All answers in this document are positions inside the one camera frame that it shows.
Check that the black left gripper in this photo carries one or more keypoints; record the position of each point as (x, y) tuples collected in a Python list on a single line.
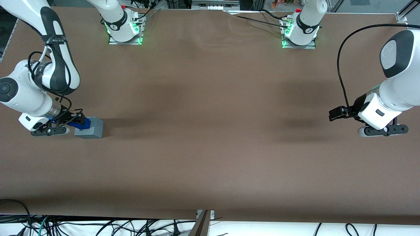
[(358, 104)]

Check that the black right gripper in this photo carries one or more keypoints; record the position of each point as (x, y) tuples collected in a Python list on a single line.
[(66, 117)]

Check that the blue plastic part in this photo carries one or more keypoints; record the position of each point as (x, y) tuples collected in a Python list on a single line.
[(84, 125)]

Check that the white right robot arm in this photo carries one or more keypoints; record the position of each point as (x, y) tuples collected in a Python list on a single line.
[(26, 95)]

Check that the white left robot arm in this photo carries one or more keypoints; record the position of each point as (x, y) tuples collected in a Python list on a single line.
[(397, 88)]

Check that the gray square base block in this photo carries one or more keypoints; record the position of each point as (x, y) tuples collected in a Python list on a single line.
[(95, 129)]

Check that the aluminium corner profile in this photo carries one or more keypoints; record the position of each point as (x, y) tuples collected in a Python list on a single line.
[(407, 11)]

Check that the brown table mat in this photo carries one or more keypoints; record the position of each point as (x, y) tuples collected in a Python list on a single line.
[(210, 157)]

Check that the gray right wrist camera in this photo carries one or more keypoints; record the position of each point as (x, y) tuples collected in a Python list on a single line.
[(49, 131)]

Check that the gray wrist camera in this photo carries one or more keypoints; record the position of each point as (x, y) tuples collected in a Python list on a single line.
[(49, 131), (382, 130)]

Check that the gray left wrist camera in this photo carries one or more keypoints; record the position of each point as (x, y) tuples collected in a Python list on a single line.
[(382, 130)]

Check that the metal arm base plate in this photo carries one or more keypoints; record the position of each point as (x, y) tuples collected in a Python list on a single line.
[(139, 36), (311, 45)]

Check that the metal table edge bracket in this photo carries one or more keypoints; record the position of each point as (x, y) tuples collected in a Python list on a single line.
[(212, 213)]

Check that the aluminium profile post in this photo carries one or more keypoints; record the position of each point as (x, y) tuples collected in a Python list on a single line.
[(200, 226)]

